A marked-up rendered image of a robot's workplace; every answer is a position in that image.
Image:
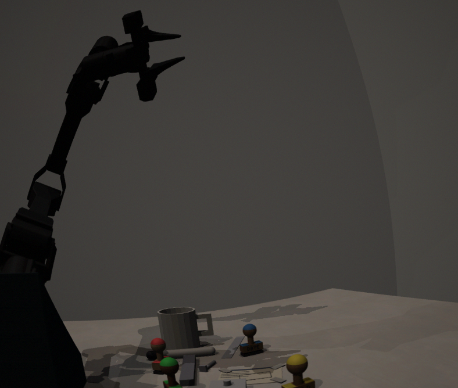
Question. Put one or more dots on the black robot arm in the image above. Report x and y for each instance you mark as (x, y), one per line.
(27, 242)

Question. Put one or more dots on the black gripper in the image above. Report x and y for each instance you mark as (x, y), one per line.
(126, 59)

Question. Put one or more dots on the dark grey mug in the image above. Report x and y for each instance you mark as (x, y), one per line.
(178, 327)

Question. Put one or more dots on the beige inspection card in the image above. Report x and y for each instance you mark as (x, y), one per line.
(254, 375)

